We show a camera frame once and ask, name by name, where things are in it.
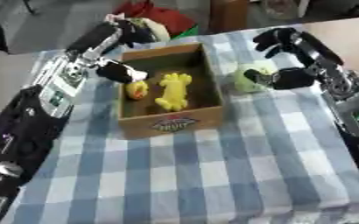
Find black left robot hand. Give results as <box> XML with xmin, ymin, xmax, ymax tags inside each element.
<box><xmin>64</xmin><ymin>18</ymin><xmax>161</xmax><ymax>85</ymax></box>

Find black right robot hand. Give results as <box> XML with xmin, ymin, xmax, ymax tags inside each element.
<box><xmin>242</xmin><ymin>26</ymin><xmax>347</xmax><ymax>91</ymax></box>

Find pale green toy fruit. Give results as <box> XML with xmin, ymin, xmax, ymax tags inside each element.
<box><xmin>231</xmin><ymin>59</ymin><xmax>281</xmax><ymax>95</ymax></box>

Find tan cardboard box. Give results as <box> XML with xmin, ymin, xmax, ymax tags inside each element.
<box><xmin>116</xmin><ymin>43</ymin><xmax>226</xmax><ymax>140</ymax></box>

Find yellow orange toy fruit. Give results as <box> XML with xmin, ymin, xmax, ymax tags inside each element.
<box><xmin>124</xmin><ymin>80</ymin><xmax>151</xmax><ymax>102</ymax></box>

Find red bag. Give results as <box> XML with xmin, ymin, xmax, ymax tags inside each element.
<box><xmin>110</xmin><ymin>0</ymin><xmax>201</xmax><ymax>40</ymax></box>

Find brown wooden cabinet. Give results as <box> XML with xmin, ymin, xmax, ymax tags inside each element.
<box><xmin>208</xmin><ymin>0</ymin><xmax>252</xmax><ymax>33</ymax></box>

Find yellow soft toy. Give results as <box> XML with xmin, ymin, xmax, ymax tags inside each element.
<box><xmin>153</xmin><ymin>73</ymin><xmax>194</xmax><ymax>112</ymax></box>

